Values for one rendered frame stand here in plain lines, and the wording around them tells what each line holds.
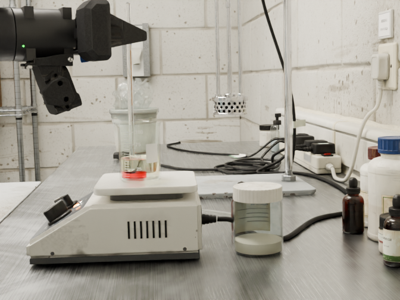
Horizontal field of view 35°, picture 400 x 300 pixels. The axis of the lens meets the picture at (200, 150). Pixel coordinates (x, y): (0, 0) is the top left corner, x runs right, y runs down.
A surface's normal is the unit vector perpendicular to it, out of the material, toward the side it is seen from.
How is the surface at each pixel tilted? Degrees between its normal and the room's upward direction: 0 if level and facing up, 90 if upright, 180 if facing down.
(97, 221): 90
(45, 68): 89
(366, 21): 90
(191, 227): 90
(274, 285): 0
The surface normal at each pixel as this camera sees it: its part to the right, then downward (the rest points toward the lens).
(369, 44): -1.00, 0.04
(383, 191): -0.74, 0.11
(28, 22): 0.41, -0.30
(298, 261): -0.03, -0.99
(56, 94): 0.41, 0.10
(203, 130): 0.07, 0.11
